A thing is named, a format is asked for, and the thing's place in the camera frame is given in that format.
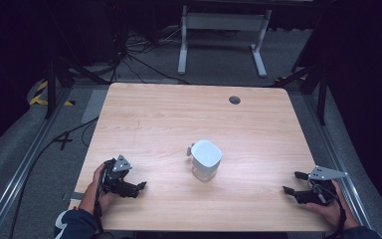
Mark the person's right hand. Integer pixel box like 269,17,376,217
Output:
304,179,360,231

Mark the grey tape strip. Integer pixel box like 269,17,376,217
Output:
62,191,86,202

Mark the grey floor plate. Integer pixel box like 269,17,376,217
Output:
81,89,109,124

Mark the yellow black hazard tape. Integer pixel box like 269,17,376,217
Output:
28,80,77,108

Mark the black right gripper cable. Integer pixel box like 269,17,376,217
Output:
307,180,348,239

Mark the bundle of black floor cables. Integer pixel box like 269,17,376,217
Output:
110,24,192,86

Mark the white cup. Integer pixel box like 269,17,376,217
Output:
186,139,224,183

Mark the person's left hand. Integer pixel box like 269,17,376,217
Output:
79,161,117,216

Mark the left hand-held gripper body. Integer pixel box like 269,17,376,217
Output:
102,153,134,195

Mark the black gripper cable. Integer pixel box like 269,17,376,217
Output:
93,164,109,234
307,180,348,239

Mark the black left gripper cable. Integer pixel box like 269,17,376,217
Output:
93,164,109,234

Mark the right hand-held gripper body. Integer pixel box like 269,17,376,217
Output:
302,165,349,206

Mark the white metal table frame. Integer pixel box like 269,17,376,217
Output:
177,4,274,79

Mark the long black floor cable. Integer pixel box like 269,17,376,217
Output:
9,116,100,239

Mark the grey metal floor rail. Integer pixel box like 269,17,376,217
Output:
0,87,74,239
301,93,373,231

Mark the black metal stand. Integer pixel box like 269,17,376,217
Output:
44,54,111,120
272,63,330,126

